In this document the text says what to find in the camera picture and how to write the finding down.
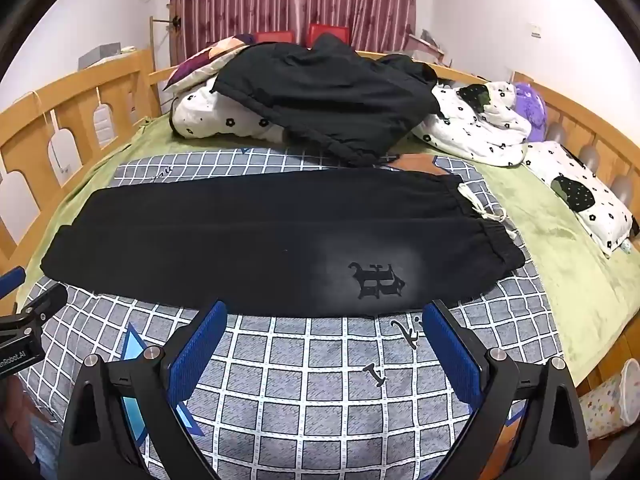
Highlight white flower print quilt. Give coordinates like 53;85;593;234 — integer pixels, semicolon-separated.
410;80;532;167

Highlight pile of black clothes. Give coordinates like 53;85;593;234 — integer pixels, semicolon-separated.
209;34;453;168

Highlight black pants with emblem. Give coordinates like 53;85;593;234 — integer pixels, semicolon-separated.
40;167;527;320

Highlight purple plush toy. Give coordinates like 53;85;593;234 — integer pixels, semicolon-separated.
512;82;549;143

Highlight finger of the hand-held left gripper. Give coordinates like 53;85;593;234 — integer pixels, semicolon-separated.
0;266;27;306
0;284;69;333

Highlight wooden rack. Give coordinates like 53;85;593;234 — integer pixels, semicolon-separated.
148;7;183;61

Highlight purple patterned pillow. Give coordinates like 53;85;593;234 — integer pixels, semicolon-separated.
165;34;257;94

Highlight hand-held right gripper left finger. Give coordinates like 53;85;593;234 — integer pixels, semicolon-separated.
57;300;228;480

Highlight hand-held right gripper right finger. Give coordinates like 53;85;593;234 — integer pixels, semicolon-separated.
422;299;591;480

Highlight grey box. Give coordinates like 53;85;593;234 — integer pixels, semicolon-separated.
77;45;124;71

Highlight star print bag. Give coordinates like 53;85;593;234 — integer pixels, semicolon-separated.
580;360;639;442

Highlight wooden bed frame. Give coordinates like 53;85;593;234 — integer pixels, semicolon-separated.
0;15;640;401

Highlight white flower print pillow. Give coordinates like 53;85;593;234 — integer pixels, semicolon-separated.
525;140;639;259
169;77;301;143

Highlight grey checked blanket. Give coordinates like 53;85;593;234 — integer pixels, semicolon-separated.
22;147;566;480

